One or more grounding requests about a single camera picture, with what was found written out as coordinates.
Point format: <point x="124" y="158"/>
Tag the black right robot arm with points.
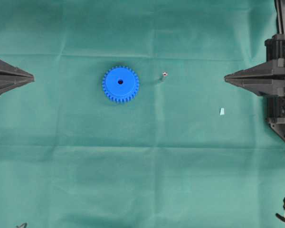
<point x="280" y="9"/>

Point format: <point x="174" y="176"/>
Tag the small silver metal shaft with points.
<point x="163" y="76"/>

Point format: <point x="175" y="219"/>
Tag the green cloth mat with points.
<point x="71" y="158"/>

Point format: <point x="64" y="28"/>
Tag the blue plastic gear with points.
<point x="120" y="84"/>

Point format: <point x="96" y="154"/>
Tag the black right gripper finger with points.
<point x="260" y="87"/>
<point x="274" y="67"/>

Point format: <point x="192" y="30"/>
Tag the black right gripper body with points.
<point x="275" y="49"/>

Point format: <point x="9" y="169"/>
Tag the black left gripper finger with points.
<point x="9" y="70"/>
<point x="6" y="86"/>

